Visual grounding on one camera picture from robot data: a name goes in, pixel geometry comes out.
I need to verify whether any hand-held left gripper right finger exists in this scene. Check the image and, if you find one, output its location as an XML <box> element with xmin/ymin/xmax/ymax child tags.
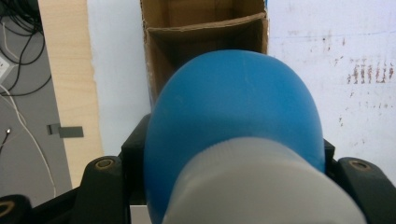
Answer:
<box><xmin>322</xmin><ymin>138</ymin><xmax>336</xmax><ymax>175</ymax></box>

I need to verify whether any blue cardboard box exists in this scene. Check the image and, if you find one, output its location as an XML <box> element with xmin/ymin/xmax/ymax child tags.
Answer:
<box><xmin>139</xmin><ymin>0</ymin><xmax>270</xmax><ymax>106</ymax></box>

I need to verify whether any grey tape strip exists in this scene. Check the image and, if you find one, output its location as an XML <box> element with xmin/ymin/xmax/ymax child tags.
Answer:
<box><xmin>46</xmin><ymin>122</ymin><xmax>85</xmax><ymax>139</ymax></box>

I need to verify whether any white floor cable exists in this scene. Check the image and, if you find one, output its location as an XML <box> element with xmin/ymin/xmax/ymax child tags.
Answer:
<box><xmin>0</xmin><ymin>83</ymin><xmax>58</xmax><ymax>199</ymax></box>

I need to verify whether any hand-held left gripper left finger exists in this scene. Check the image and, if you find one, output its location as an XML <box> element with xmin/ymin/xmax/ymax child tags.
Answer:
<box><xmin>120</xmin><ymin>113</ymin><xmax>152</xmax><ymax>206</ymax></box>

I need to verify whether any tangle of black floor cables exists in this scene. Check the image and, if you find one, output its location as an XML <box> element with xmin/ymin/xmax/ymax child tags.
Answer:
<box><xmin>0</xmin><ymin>0</ymin><xmax>52</xmax><ymax>98</ymax></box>

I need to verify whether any white power strip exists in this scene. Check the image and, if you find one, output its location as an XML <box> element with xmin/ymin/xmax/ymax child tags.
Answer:
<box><xmin>0</xmin><ymin>55</ymin><xmax>14</xmax><ymax>86</ymax></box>

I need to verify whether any blue bottle with white cap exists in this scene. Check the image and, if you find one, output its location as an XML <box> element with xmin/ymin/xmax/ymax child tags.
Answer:
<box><xmin>143</xmin><ymin>49</ymin><xmax>369</xmax><ymax>224</ymax></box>

